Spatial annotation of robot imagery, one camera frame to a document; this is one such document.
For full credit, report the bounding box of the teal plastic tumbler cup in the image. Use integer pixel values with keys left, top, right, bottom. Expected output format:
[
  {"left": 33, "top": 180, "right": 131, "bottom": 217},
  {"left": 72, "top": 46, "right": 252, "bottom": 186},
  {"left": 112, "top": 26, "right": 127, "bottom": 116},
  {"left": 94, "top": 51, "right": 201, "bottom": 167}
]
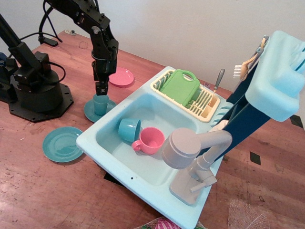
[{"left": 93, "top": 94, "right": 109, "bottom": 115}]

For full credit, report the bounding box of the grey toy faucet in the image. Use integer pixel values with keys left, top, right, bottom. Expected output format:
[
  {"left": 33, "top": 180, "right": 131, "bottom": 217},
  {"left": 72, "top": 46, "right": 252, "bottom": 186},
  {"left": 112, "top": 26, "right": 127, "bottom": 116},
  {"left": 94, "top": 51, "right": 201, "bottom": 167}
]
[{"left": 162, "top": 128, "right": 233, "bottom": 205}]

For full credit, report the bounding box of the green plastic cutting board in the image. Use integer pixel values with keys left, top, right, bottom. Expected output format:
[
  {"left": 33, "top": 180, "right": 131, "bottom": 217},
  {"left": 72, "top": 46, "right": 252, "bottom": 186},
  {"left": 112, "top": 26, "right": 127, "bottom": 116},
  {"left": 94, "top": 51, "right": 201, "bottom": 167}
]
[{"left": 160, "top": 69, "right": 200, "bottom": 106}]

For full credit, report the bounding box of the pink plastic plate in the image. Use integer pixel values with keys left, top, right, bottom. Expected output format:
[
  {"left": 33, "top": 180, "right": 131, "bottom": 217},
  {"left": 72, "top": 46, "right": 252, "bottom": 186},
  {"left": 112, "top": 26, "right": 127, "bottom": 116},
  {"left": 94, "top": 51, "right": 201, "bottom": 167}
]
[{"left": 109, "top": 67, "right": 134, "bottom": 88}]

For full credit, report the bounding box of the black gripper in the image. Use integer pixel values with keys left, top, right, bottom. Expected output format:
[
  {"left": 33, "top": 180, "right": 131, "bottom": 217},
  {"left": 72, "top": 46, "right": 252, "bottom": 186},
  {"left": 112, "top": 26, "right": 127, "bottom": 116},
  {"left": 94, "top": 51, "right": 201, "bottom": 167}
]
[{"left": 91, "top": 35, "right": 119, "bottom": 96}]

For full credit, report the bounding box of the light blue toy sink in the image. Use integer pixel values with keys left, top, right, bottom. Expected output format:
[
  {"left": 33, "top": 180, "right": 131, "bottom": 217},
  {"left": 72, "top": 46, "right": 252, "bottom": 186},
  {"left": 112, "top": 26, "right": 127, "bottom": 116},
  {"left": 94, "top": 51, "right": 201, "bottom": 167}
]
[{"left": 76, "top": 67, "right": 232, "bottom": 229}]

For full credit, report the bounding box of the cream dish drying rack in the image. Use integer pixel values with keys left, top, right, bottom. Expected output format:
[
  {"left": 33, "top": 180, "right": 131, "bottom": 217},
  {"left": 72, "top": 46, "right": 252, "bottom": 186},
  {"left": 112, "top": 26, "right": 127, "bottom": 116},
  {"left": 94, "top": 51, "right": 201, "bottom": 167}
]
[{"left": 150, "top": 68, "right": 221, "bottom": 123}]

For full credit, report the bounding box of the pink white mesh ball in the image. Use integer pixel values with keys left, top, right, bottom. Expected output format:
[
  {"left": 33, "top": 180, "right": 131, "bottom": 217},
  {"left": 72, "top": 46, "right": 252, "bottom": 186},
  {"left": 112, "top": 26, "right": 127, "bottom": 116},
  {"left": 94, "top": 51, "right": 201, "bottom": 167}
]
[{"left": 155, "top": 219, "right": 180, "bottom": 229}]

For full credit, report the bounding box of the white mesh net bag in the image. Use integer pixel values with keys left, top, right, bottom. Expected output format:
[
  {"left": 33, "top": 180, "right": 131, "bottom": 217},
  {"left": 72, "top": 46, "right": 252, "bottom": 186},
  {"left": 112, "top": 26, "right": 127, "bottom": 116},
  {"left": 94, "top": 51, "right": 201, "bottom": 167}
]
[{"left": 228, "top": 199, "right": 270, "bottom": 229}]

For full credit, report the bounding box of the dark teal saucer plate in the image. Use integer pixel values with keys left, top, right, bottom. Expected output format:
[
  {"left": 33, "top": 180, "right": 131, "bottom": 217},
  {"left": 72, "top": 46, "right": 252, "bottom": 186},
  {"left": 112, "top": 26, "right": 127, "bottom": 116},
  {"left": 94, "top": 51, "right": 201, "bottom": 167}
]
[{"left": 84, "top": 99, "right": 117, "bottom": 123}]

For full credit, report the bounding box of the pink mug in sink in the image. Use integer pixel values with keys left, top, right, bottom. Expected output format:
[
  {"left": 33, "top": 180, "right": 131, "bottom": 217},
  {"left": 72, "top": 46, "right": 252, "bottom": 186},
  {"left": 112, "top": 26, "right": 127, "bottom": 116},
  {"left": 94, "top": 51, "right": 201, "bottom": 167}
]
[{"left": 132, "top": 127, "right": 165, "bottom": 155}]

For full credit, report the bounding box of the dark blue shelf support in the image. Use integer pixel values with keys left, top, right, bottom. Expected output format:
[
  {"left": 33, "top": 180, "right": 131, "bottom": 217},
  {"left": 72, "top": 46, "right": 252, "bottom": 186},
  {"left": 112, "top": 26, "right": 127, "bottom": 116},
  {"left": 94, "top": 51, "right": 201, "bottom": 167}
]
[{"left": 221, "top": 64, "right": 270, "bottom": 156}]

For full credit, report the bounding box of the teal plate front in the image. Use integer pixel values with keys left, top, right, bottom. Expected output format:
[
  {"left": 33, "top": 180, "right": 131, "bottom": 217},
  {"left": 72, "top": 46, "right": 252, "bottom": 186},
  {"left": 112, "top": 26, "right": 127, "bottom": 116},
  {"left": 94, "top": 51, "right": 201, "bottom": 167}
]
[{"left": 42, "top": 126, "right": 83, "bottom": 163}]

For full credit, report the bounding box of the light blue shelf top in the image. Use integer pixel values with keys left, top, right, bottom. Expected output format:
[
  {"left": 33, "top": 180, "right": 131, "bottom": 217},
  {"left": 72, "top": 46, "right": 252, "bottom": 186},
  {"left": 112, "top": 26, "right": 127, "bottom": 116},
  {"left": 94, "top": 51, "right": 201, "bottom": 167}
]
[{"left": 245, "top": 31, "right": 305, "bottom": 122}]

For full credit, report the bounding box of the black clamp foot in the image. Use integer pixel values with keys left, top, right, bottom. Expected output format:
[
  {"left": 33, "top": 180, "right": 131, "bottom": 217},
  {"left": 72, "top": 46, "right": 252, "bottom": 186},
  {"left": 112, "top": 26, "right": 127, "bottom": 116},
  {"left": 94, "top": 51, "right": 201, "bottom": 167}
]
[{"left": 39, "top": 36, "right": 58, "bottom": 47}]

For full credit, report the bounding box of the teal mug in sink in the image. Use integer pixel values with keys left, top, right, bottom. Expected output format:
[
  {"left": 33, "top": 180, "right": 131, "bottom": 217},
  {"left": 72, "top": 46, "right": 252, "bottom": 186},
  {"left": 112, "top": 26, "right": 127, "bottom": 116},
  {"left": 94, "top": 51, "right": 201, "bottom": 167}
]
[{"left": 118, "top": 118, "right": 141, "bottom": 142}]

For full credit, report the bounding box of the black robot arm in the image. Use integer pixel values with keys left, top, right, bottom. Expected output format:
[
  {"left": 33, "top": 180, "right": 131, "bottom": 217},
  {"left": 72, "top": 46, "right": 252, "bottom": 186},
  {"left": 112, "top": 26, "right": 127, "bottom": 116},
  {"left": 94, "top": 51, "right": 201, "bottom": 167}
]
[{"left": 0, "top": 0, "right": 118, "bottom": 122}]

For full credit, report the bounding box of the white bristle dish brush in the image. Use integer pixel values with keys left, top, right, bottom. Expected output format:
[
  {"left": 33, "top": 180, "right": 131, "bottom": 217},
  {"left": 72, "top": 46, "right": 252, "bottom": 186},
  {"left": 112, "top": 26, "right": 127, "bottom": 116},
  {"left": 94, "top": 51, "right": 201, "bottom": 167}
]
[{"left": 233, "top": 55, "right": 256, "bottom": 80}]

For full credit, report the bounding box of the grey handled toy knife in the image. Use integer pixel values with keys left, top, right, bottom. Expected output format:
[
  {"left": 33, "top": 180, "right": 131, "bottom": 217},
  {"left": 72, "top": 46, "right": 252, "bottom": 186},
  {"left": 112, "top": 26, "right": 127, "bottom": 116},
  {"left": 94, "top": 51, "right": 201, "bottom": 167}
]
[{"left": 213, "top": 69, "right": 225, "bottom": 93}]

